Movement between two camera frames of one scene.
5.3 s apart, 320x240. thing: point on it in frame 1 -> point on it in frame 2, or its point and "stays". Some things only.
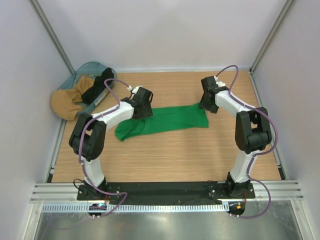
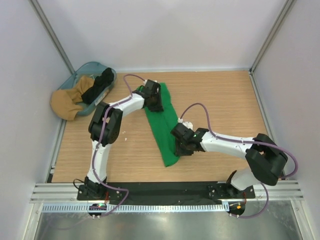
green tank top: (194, 116) -> (162, 122)
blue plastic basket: (91, 70) stays
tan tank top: (64, 101) stays
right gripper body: (208, 106) -> (182, 149)
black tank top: (98, 86) stays
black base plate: (198, 190) stays
